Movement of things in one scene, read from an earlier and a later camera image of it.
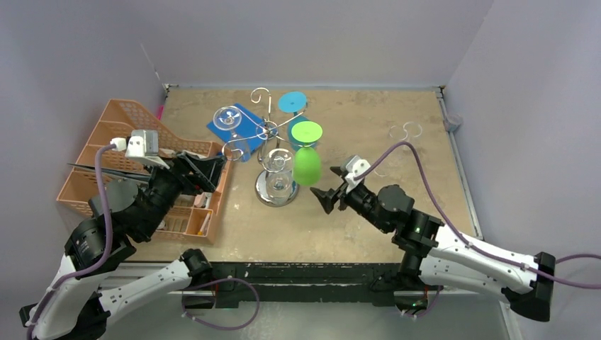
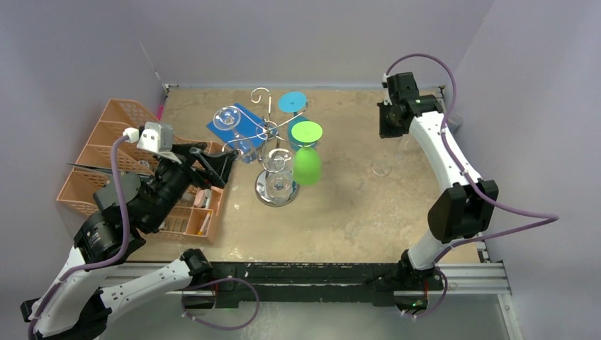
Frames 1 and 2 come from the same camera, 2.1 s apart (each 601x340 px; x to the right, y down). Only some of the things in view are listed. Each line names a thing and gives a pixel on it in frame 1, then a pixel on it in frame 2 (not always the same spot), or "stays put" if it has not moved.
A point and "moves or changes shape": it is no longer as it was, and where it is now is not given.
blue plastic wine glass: (294, 102) stays put
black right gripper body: (342, 190) -> (389, 122)
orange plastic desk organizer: (126, 142) stays put
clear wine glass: (409, 129) moves or changes shape
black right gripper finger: (327, 199) -> (393, 120)
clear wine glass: (278, 162) stays put
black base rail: (305, 285) stays put
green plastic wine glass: (307, 166) stays put
